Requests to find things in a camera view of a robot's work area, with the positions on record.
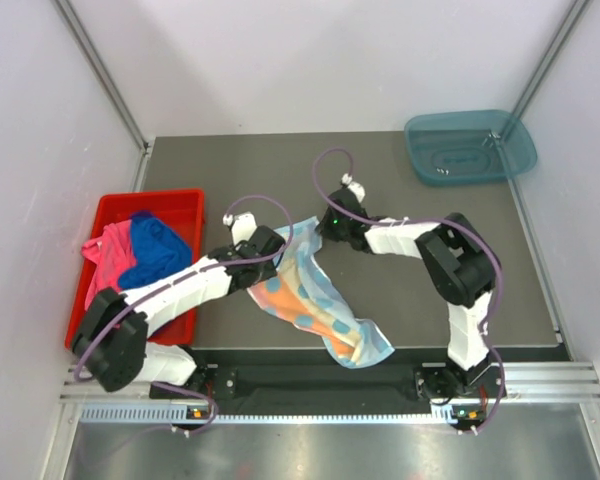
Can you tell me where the right aluminium frame post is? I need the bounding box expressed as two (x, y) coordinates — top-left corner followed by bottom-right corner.
(512, 0), (593, 118)

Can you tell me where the aluminium front rail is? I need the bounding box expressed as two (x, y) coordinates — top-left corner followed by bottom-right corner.
(60, 362), (600, 403)

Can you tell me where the aluminium frame post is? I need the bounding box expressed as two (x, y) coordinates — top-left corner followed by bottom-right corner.
(512, 0), (593, 118)
(49, 0), (151, 156)

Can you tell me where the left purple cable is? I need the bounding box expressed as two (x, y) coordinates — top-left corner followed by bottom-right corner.
(73, 195), (295, 384)

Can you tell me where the light blue polka-dot towel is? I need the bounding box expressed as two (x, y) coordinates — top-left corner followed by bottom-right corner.
(248, 217), (394, 369)

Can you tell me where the white slotted cable duct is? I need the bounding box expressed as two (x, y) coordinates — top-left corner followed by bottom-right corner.
(80, 403), (478, 425)

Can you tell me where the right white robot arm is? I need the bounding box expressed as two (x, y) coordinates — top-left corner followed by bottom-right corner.
(318, 186), (499, 387)

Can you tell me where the teal translucent plastic tray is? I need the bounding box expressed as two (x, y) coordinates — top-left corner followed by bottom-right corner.
(404, 109), (537, 187)

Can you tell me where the red plastic bin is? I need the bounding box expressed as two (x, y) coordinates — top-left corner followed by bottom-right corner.
(90, 189), (205, 345)

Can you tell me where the purple cable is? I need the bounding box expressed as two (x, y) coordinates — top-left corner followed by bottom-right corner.
(73, 195), (295, 384)
(312, 147), (507, 435)

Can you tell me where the left aluminium frame post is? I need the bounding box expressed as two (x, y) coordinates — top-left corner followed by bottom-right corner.
(49, 0), (151, 156)

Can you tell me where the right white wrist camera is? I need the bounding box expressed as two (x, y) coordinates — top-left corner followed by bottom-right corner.
(341, 173), (366, 203)

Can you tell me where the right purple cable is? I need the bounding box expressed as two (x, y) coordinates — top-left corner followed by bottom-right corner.
(312, 147), (507, 435)

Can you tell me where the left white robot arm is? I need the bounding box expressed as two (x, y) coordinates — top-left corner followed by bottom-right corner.
(71, 226), (289, 393)

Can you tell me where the pink towel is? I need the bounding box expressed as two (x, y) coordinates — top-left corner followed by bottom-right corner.
(81, 220), (136, 309)

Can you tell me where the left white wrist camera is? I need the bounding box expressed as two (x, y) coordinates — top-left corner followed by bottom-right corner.
(223, 212), (257, 244)

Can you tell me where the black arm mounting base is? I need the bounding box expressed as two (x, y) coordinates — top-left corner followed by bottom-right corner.
(150, 362), (500, 416)

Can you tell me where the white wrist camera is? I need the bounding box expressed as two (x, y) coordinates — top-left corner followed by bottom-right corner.
(223, 212), (257, 244)
(341, 173), (366, 203)

